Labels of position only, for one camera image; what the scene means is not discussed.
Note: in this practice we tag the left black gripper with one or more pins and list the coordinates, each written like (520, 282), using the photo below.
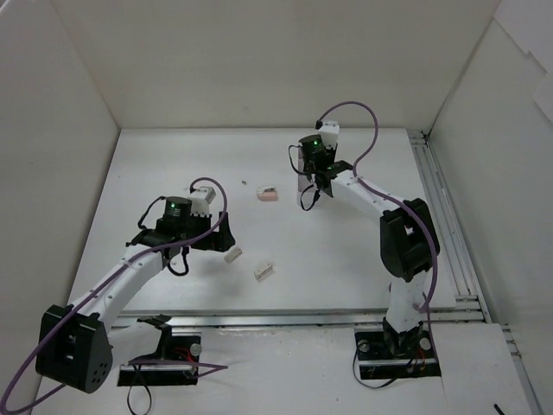
(206, 236)

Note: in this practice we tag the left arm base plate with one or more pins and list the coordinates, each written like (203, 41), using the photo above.
(168, 367)

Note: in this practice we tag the white compartment organizer box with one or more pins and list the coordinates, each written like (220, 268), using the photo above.
(305, 191)

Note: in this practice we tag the cream white eraser block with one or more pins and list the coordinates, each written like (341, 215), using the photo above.
(263, 270)

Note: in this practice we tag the tan L-shaped eraser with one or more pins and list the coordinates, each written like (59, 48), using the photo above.
(233, 254)

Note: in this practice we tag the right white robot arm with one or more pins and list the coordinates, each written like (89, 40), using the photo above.
(408, 242)

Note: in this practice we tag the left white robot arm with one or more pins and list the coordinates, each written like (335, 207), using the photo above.
(79, 347)

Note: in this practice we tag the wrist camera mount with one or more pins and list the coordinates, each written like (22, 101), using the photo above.
(329, 132)
(201, 199)

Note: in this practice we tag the pink correction tape dispenser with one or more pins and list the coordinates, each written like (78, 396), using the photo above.
(267, 194)

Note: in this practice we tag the aluminium frame rail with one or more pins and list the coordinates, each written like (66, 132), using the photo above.
(287, 342)

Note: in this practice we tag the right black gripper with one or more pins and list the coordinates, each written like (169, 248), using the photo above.
(311, 166)

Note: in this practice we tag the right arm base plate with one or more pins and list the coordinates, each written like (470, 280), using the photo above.
(376, 365)

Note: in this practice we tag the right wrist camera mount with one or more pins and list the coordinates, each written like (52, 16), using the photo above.
(329, 132)

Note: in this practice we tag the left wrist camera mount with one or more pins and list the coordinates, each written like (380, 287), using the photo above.
(201, 199)

